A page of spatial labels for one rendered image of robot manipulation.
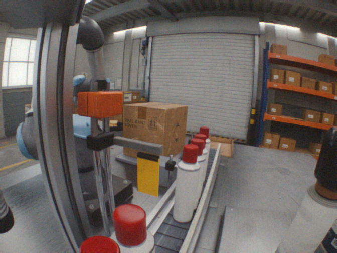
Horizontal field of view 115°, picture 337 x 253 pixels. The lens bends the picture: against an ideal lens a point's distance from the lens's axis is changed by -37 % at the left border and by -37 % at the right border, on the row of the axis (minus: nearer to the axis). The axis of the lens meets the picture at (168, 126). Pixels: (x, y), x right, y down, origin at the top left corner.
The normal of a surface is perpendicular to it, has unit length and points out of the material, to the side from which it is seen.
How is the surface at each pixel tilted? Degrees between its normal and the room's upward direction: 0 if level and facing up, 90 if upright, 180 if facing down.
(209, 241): 0
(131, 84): 90
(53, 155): 90
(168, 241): 0
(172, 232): 0
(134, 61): 90
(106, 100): 90
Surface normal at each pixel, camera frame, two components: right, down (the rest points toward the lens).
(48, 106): 0.93, 0.13
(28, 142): 0.25, 0.04
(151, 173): -0.36, 0.18
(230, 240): 0.06, -0.98
